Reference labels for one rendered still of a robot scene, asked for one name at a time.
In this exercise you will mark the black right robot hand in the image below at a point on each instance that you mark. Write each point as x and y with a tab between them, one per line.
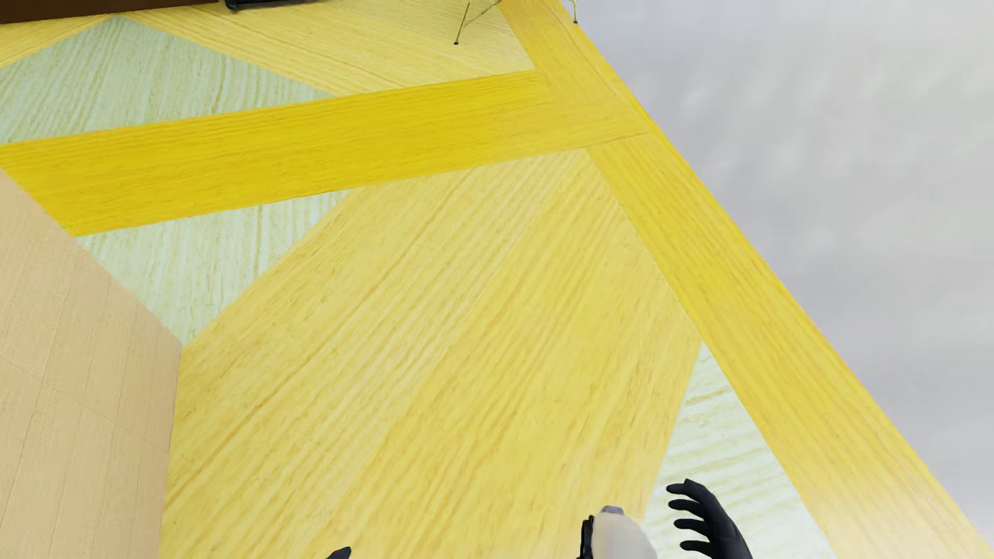
714	524

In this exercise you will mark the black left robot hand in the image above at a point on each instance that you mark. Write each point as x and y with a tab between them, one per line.
339	553

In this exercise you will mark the light wooden counter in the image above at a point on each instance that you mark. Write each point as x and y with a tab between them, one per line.
78	388

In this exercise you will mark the black flat object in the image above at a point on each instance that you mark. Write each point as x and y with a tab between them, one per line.
260	4

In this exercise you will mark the dark brown wooden cabinet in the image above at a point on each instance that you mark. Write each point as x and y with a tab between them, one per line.
93	6

